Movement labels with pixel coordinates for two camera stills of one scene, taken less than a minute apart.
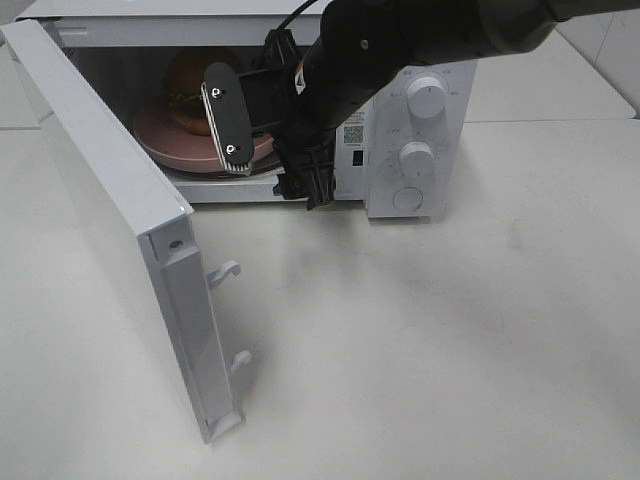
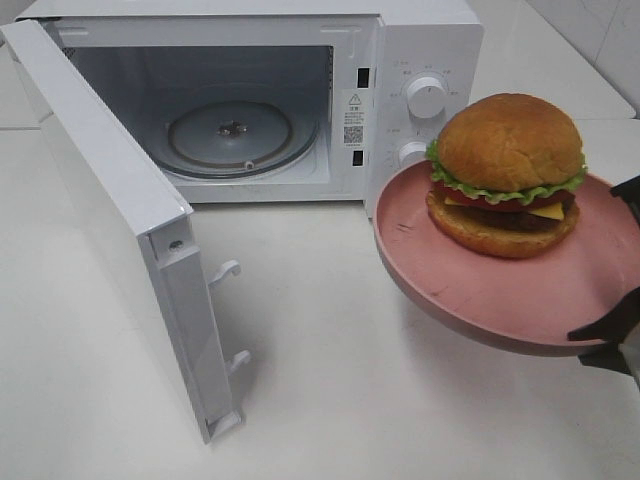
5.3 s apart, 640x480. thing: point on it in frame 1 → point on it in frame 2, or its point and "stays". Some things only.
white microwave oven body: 412,152 stays
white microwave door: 146,219 stays
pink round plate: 159,134 → 523,306
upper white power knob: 427,97 stays
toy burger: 183,89 → 504,168
